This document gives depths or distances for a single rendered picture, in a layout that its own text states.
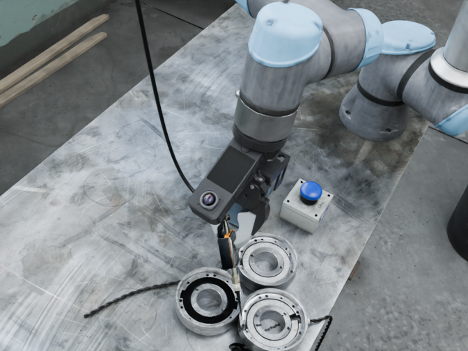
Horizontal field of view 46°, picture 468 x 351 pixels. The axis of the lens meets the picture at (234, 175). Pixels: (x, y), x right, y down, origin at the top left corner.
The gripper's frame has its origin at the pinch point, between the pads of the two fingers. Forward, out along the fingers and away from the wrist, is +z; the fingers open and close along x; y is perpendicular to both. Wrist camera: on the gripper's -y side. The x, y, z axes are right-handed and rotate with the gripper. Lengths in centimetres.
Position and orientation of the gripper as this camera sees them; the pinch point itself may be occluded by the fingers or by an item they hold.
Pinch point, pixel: (225, 239)
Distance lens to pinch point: 82.0
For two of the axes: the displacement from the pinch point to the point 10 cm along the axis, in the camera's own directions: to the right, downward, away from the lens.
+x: -8.4, -4.6, 2.8
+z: -1.8, 7.3, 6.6
